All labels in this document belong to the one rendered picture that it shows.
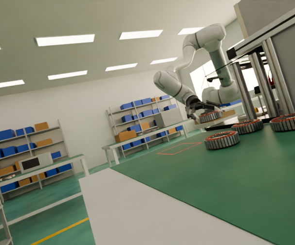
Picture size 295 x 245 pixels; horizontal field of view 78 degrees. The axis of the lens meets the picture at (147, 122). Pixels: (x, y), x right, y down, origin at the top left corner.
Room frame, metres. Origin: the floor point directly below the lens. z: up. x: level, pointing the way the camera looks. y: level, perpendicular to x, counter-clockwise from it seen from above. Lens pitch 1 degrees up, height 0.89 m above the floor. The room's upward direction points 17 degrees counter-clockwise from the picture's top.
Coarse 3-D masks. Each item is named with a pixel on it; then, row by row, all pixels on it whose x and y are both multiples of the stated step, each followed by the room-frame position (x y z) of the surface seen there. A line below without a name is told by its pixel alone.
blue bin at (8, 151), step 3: (9, 147) 5.49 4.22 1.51; (12, 147) 5.52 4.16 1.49; (15, 147) 5.72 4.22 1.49; (3, 150) 5.42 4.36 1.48; (6, 150) 5.45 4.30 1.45; (9, 150) 5.48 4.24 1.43; (12, 150) 5.51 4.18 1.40; (15, 150) 5.62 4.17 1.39; (3, 153) 5.41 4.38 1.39; (6, 153) 5.44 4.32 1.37; (9, 153) 5.47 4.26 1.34; (12, 153) 5.50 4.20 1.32; (15, 153) 5.53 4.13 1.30; (6, 156) 5.43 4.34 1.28
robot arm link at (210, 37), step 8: (216, 24) 1.31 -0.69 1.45; (200, 32) 1.35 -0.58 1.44; (208, 32) 1.32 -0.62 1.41; (216, 32) 1.30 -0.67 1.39; (224, 32) 1.30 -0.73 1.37; (200, 40) 1.36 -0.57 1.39; (208, 40) 1.34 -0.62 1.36; (216, 40) 1.33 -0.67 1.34; (208, 48) 1.39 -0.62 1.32; (216, 48) 1.38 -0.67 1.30; (216, 56) 1.44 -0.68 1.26; (216, 64) 1.50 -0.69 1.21; (224, 64) 1.50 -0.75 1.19; (232, 80) 1.65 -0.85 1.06; (224, 88) 1.64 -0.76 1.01; (232, 88) 1.62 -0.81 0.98; (224, 96) 1.69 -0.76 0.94; (232, 96) 1.66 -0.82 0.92
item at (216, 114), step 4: (212, 112) 0.85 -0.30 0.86; (216, 112) 0.84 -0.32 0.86; (220, 112) 0.86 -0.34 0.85; (200, 116) 0.88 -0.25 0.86; (204, 116) 0.85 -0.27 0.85; (208, 116) 0.85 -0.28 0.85; (212, 116) 0.84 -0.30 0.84; (216, 116) 0.84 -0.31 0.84; (220, 116) 0.85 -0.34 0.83; (200, 120) 0.88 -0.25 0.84; (204, 120) 0.86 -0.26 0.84; (208, 120) 0.85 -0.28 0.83; (212, 120) 0.85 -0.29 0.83
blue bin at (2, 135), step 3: (9, 129) 5.54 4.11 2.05; (0, 132) 5.44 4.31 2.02; (3, 132) 5.47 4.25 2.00; (6, 132) 5.50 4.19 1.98; (9, 132) 5.53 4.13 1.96; (12, 132) 5.65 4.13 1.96; (0, 135) 5.44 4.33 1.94; (3, 135) 5.46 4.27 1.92; (6, 135) 5.49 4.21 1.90; (9, 135) 5.52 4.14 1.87; (12, 135) 5.56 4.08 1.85; (15, 135) 5.91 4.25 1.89; (0, 138) 5.43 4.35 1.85; (3, 138) 5.46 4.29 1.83; (6, 138) 5.49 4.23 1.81; (9, 138) 5.52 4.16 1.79
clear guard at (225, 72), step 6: (246, 54) 0.79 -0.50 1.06; (234, 60) 0.85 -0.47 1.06; (240, 60) 0.88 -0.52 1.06; (246, 60) 0.92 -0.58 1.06; (228, 66) 0.93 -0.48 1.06; (216, 72) 1.00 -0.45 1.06; (222, 72) 1.07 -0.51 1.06; (228, 72) 1.12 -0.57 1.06; (204, 78) 1.04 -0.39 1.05; (210, 78) 1.07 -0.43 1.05; (216, 78) 1.09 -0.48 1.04; (222, 78) 1.12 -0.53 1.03; (228, 78) 1.15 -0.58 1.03; (204, 84) 1.07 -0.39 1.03; (210, 84) 1.10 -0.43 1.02; (216, 84) 1.13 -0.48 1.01
